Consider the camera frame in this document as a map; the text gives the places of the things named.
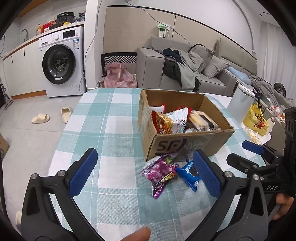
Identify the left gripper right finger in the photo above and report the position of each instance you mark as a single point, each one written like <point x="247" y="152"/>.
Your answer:
<point x="249" y="220"/>

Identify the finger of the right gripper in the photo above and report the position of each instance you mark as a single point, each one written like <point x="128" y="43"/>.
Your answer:
<point x="252" y="147"/>
<point x="242" y="164"/>

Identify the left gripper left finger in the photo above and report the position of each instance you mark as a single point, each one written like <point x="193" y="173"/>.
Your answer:
<point x="49" y="210"/>

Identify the blue Oreo packet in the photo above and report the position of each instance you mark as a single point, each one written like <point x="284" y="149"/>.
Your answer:
<point x="190" y="175"/>

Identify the clear cake roll pack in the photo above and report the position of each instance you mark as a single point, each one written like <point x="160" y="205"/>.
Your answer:
<point x="202" y="121"/>

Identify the white noodle snack bag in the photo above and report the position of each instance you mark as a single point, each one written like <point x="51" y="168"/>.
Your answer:
<point x="170" y="123"/>

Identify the purple candy bag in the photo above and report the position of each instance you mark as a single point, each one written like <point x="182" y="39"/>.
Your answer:
<point x="159" y="170"/>

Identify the white red snack bag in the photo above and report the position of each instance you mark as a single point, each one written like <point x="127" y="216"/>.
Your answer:
<point x="158" y="109"/>

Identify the person's right hand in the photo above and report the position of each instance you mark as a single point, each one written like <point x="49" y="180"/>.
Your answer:
<point x="285" y="203"/>

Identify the person's left hand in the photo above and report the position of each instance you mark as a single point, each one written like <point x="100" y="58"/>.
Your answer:
<point x="142" y="234"/>

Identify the yellow plastic bag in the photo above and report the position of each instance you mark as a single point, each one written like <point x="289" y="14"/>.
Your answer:
<point x="255" y="120"/>

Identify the white trash bin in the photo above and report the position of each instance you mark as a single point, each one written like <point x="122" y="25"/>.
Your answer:
<point x="240" y="103"/>

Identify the teal plaid tablecloth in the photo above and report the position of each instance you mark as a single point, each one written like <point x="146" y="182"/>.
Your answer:
<point x="116" y="199"/>

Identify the small cardboard box floor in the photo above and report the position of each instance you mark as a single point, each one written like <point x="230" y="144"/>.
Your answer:
<point x="4" y="146"/>

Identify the beige slipper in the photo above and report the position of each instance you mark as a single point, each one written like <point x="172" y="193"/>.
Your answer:
<point x="40" y="118"/>
<point x="66" y="112"/>

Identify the brown SF cardboard box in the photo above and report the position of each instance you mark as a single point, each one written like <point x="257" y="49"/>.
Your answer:
<point x="191" y="139"/>

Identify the grey cushion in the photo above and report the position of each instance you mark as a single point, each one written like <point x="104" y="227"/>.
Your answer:
<point x="214" y="67"/>
<point x="205" y="53"/>

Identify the grey clothes pile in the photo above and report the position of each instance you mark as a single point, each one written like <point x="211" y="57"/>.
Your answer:
<point x="183" y="67"/>

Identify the pink plastic bag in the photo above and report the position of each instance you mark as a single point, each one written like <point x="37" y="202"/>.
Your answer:
<point x="117" y="76"/>

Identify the grey sofa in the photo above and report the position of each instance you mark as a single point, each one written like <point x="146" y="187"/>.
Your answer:
<point x="150" y="64"/>

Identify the white washing machine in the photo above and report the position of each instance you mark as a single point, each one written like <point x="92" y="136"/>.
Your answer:
<point x="62" y="62"/>

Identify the black patterned chair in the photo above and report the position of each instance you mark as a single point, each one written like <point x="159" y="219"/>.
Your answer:
<point x="127" y="59"/>

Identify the kitchen faucet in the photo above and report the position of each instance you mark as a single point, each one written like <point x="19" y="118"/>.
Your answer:
<point x="24" y="33"/>

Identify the black rice cooker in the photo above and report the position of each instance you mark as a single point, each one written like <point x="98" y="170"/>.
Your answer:
<point x="65" y="17"/>

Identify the white wall power strip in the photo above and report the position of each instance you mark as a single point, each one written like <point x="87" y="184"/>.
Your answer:
<point x="163" y="29"/>

